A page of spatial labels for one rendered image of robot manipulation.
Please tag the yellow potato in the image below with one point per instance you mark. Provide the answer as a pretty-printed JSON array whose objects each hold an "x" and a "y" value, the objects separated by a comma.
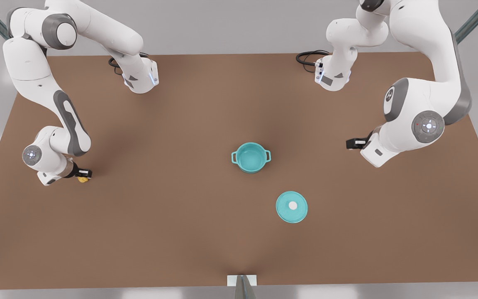
[{"x": 83, "y": 179}]

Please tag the teal pot lid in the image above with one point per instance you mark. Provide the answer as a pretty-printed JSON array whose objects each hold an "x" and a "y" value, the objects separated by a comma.
[{"x": 291, "y": 207}]

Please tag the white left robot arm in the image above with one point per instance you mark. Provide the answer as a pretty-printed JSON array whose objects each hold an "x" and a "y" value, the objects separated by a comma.
[{"x": 425, "y": 99}]

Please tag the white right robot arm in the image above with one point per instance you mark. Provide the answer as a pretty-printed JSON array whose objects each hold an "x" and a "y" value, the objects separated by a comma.
[{"x": 31, "y": 66}]

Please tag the teal pot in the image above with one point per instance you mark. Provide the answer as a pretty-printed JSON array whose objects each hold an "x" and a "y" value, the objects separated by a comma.
[{"x": 250, "y": 157}]

